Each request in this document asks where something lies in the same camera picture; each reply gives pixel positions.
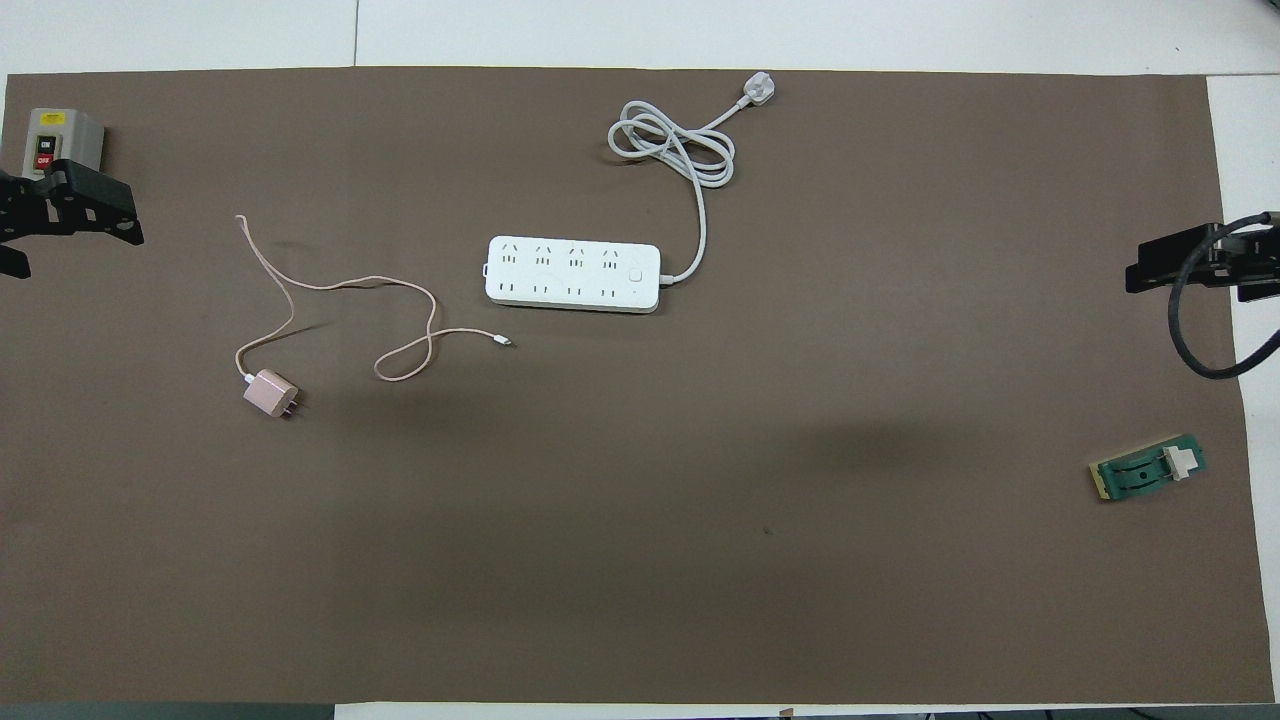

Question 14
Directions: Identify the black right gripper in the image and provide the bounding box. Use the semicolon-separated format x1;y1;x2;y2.
1125;220;1280;303

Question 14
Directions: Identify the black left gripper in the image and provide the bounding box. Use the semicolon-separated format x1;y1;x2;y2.
0;160;144;279

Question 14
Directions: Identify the pink charger adapter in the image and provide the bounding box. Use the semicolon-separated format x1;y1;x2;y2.
242;369;306;420

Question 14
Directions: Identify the pink charging cable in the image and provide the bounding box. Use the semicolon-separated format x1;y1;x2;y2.
235;214;513;383

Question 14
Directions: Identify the white power strip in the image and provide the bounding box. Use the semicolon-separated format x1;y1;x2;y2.
486;235;662;315

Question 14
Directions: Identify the brown table mat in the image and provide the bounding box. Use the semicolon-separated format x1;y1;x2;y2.
0;66;1276;706

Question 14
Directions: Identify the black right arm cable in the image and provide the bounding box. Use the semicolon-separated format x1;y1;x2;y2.
1168;213;1280;381

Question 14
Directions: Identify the grey on-off switch box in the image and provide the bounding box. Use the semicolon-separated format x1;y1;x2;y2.
0;107;106;181

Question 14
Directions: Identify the green knife switch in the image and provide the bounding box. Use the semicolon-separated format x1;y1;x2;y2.
1088;433;1207;503

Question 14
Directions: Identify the white power cord with plug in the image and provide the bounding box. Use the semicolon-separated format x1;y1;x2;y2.
608;72;778;286

